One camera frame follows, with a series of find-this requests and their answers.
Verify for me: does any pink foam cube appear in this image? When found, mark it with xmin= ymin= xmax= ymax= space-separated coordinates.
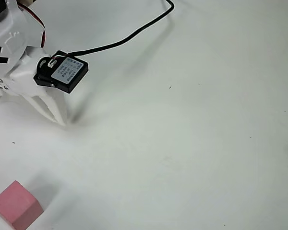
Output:
xmin=0 ymin=180 xmax=45 ymax=230

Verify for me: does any red black white servo wire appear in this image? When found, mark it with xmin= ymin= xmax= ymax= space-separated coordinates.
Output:
xmin=21 ymin=4 xmax=48 ymax=49

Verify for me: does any black camera cable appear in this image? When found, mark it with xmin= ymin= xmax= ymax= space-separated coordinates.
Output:
xmin=66 ymin=0 xmax=175 ymax=58

